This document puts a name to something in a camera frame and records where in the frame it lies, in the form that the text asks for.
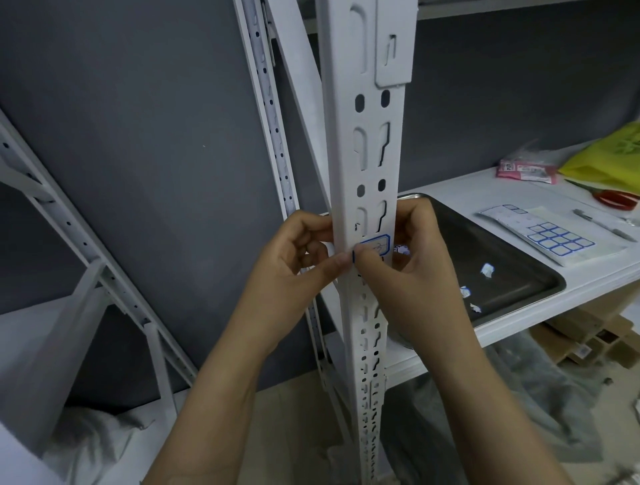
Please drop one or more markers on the person's right hand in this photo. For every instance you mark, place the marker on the person's right hand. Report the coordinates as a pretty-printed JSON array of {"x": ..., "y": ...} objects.
[{"x": 425, "y": 300}]

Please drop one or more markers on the steel tray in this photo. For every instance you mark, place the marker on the steel tray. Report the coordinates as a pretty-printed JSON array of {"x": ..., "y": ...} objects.
[{"x": 500, "y": 240}]

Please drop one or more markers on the person's left hand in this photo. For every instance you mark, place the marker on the person's left hand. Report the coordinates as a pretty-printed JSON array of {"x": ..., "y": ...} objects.
[{"x": 280, "y": 300}]

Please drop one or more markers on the person's right forearm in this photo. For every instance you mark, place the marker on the person's right forearm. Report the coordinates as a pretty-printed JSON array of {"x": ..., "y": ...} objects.
[{"x": 490, "y": 424}]

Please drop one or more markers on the brown cardboard box piece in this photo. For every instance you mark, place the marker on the brown cardboard box piece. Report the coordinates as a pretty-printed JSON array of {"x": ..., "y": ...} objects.
[{"x": 575, "y": 330}]

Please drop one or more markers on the grey pen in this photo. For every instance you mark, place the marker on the grey pen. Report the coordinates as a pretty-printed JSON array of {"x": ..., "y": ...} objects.
[{"x": 600, "y": 223}]

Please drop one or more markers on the blue-bordered white label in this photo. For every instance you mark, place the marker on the blue-bordered white label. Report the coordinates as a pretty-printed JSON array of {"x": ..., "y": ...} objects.
[
  {"x": 375, "y": 246},
  {"x": 487, "y": 270}
]

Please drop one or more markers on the round blue-white sticker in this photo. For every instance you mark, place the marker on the round blue-white sticker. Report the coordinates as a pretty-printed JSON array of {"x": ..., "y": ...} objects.
[{"x": 402, "y": 250}]

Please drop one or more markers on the white perforated shelf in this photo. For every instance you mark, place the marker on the white perforated shelf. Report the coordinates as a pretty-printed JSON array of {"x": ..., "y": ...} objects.
[{"x": 345, "y": 150}]

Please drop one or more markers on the pink packet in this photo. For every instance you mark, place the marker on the pink packet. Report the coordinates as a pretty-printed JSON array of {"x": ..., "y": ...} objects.
[{"x": 525, "y": 172}]

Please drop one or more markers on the white paper pad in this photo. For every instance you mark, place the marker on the white paper pad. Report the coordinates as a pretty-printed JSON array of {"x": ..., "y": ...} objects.
[{"x": 555, "y": 217}]

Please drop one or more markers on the sheet of blue-bordered labels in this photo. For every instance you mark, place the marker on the sheet of blue-bordered labels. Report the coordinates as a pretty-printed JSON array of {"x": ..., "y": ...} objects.
[{"x": 510, "y": 217}]

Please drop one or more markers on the red scissors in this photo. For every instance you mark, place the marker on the red scissors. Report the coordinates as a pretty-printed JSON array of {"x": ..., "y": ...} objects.
[{"x": 617, "y": 199}]

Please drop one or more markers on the person's grey clothing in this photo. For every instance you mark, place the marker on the person's grey clothing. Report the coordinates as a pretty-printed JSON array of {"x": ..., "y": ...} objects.
[{"x": 525, "y": 389}]

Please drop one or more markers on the yellow-green plastic bag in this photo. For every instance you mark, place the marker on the yellow-green plastic bag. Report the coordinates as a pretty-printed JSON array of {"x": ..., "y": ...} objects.
[{"x": 610, "y": 160}]

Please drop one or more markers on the white-grey cloth bundle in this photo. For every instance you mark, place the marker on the white-grey cloth bundle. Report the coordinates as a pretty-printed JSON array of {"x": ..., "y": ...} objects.
[{"x": 90, "y": 439}]

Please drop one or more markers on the person's left forearm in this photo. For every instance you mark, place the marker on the person's left forearm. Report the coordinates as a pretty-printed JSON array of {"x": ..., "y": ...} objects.
[{"x": 210, "y": 424}]

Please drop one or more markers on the white metal shelving rack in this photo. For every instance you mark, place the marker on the white metal shelving rack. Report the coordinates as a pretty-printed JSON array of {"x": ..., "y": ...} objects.
[{"x": 500, "y": 195}]

